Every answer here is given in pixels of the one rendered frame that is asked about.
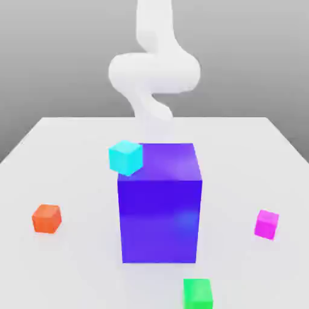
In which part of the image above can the large purple box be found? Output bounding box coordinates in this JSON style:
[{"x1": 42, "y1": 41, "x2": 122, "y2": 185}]
[{"x1": 117, "y1": 142, "x2": 203, "y2": 264}]

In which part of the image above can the small green cube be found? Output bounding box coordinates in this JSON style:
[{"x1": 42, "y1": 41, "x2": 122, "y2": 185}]
[{"x1": 182, "y1": 278, "x2": 214, "y2": 309}]

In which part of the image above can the small cyan cube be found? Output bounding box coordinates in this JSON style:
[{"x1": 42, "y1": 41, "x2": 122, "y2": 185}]
[{"x1": 108, "y1": 139, "x2": 144, "y2": 177}]

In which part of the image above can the small orange cube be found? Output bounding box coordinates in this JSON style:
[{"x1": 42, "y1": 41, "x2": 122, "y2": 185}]
[{"x1": 31, "y1": 203, "x2": 63, "y2": 235}]

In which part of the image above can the small magenta cube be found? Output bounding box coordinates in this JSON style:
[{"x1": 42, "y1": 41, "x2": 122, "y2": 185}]
[{"x1": 253, "y1": 209, "x2": 280, "y2": 241}]

